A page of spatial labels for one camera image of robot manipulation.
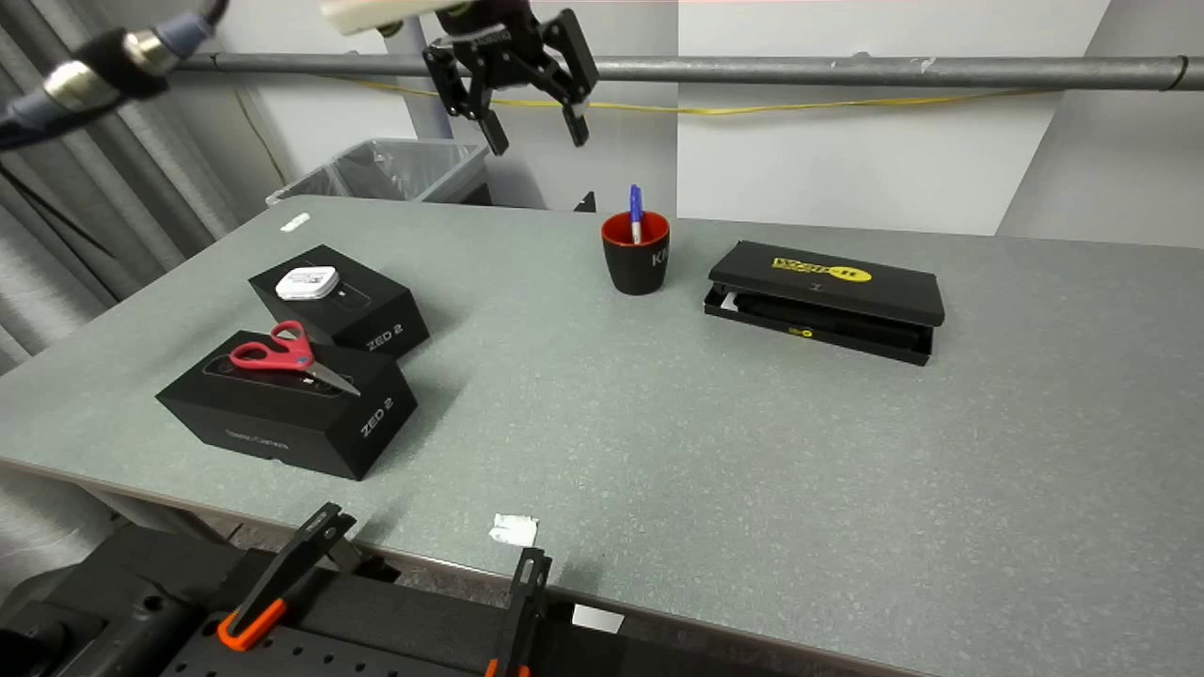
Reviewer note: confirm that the white label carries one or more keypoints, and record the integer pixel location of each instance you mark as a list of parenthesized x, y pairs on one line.
[(597, 619)]

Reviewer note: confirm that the black box with yellow print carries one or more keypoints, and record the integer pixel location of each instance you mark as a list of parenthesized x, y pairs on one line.
[(828, 296)]

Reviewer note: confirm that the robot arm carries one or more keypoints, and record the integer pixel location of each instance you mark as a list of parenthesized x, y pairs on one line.
[(369, 13)]

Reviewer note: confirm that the grey metal pipe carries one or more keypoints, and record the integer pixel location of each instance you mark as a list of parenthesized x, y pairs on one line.
[(847, 70)]

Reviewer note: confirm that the grey trash bin with liner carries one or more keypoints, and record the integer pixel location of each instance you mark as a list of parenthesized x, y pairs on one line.
[(395, 171)]

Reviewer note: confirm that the blue pen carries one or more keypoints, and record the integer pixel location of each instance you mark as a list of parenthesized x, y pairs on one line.
[(637, 212)]

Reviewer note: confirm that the red and black mug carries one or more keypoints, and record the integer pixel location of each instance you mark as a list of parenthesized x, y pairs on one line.
[(637, 261)]

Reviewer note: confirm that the small black wedge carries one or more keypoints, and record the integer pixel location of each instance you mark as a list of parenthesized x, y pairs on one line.
[(587, 203)]

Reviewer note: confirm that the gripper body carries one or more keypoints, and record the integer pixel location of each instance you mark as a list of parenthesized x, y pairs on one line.
[(489, 28)]

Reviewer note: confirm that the grey curtain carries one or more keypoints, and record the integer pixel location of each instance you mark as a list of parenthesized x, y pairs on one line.
[(66, 207)]

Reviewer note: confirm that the piece of white tape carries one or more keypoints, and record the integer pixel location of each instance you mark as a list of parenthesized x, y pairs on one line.
[(514, 530), (295, 222)]

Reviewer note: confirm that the orange and black clamp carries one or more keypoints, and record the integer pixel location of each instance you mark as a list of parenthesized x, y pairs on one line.
[(522, 621), (282, 578)]

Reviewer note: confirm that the red scissors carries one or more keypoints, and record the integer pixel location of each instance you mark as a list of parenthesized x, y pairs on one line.
[(282, 355)]

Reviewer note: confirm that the small white device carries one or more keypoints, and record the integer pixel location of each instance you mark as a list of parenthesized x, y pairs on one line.
[(307, 283)]

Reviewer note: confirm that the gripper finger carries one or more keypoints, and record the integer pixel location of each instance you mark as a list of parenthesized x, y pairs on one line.
[(576, 66), (470, 94)]

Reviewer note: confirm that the grey upright post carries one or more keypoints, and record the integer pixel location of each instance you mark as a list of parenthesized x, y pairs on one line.
[(428, 103)]

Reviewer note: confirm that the black box with grey print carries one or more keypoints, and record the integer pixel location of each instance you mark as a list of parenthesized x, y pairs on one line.
[(282, 414), (353, 301)]

